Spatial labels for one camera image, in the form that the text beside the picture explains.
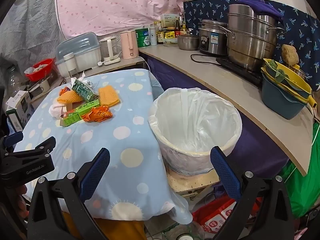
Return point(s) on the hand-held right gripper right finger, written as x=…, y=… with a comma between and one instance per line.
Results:
x=225, y=172

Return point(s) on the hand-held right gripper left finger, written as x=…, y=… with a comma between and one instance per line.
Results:
x=95, y=172

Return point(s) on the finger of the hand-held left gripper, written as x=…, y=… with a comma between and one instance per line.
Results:
x=13, y=140
x=37, y=148

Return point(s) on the pink stained paper towel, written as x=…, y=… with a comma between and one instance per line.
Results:
x=56, y=110

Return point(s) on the long green cardboard box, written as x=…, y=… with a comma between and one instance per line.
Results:
x=75, y=116

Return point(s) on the orange printed snack wrapper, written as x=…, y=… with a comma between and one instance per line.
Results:
x=97, y=114

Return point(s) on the white bin with plastic liner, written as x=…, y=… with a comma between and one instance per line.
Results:
x=195, y=120

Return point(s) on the green drink carton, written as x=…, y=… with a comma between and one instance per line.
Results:
x=83, y=91

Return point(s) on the white paper towel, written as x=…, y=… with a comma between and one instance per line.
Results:
x=86, y=81

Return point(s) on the person's left hand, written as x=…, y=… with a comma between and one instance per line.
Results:
x=21, y=190

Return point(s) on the wooden stool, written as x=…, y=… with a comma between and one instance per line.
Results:
x=192, y=182

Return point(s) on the white cardboard box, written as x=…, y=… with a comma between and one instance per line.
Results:
x=18, y=105

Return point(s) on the blue planet print blanket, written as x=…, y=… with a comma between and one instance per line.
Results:
x=100, y=135

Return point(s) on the red white package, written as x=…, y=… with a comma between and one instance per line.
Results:
x=215, y=215

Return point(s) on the curled orange foam net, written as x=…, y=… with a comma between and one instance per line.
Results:
x=68, y=97

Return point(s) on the mustard yellow cloth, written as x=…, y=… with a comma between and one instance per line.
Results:
x=120, y=230

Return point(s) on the crumpled orange wrapper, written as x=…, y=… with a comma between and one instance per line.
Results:
x=65, y=90

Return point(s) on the red plastic basin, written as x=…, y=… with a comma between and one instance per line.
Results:
x=41, y=72

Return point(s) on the clear plastic bottle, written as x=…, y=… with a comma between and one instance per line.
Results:
x=185, y=233

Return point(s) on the green plastic bag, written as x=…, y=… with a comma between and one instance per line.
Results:
x=305, y=185

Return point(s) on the white blender bottle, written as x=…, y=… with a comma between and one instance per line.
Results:
x=69, y=61

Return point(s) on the black induction cooktop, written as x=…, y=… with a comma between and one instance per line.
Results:
x=240, y=72

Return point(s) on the white power plug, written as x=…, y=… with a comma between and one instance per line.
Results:
x=100, y=63

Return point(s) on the white dish rack blue lid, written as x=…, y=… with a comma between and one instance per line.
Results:
x=85, y=52

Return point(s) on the grey striped cloth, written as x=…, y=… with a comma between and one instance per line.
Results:
x=30, y=30

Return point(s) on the stacked yellow basins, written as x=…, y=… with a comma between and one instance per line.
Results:
x=300, y=85

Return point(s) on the glass electric kettle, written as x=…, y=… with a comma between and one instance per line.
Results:
x=108, y=47

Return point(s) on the large stacked steel steamer pot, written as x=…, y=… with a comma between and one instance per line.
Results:
x=250, y=47

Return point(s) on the steel rice cooker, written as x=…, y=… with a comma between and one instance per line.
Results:
x=212, y=42

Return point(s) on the pink electric kettle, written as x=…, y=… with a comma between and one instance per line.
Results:
x=128, y=45

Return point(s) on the small steel pot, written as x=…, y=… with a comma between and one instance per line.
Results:
x=187, y=43

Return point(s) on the tan loofah sponge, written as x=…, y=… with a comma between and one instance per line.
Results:
x=290, y=53

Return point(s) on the clear food container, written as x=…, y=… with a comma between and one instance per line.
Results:
x=171, y=43

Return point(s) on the green tin can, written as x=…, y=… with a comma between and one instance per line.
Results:
x=142, y=38

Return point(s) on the white slim bottle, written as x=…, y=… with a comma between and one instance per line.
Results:
x=153, y=36

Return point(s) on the dark sauce bottle cream label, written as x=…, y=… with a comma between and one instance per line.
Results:
x=160, y=38

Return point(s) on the yellow cap bottle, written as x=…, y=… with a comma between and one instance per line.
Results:
x=184, y=28

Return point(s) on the sauce bottle red label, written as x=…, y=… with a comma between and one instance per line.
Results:
x=177, y=28

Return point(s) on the pink dotted cloth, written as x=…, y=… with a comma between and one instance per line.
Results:
x=112, y=5

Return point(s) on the white green carton box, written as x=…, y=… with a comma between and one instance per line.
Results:
x=168, y=20

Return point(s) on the navy floral cloth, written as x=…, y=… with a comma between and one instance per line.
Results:
x=305, y=30

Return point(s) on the purple cloth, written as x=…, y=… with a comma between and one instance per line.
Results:
x=262, y=7

